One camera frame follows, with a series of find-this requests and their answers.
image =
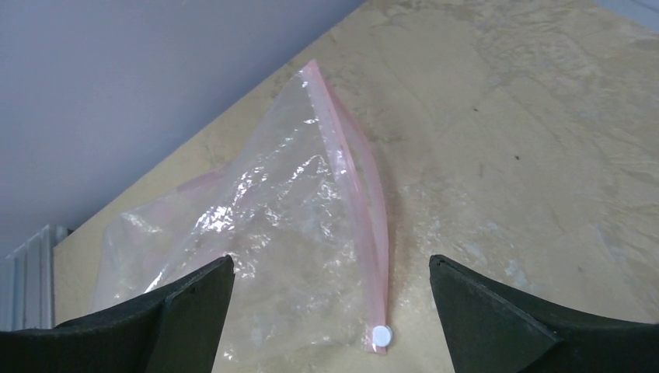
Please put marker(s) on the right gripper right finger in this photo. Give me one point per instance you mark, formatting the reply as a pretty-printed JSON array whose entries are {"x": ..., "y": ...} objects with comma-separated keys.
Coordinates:
[{"x": 492, "y": 327}]

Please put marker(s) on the clear zip top bag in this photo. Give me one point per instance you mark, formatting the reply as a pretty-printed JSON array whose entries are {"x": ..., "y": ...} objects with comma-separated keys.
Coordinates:
[{"x": 300, "y": 210}]

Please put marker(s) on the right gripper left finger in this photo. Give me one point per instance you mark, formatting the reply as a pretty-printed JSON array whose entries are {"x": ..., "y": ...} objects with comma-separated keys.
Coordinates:
[{"x": 175, "y": 328}]

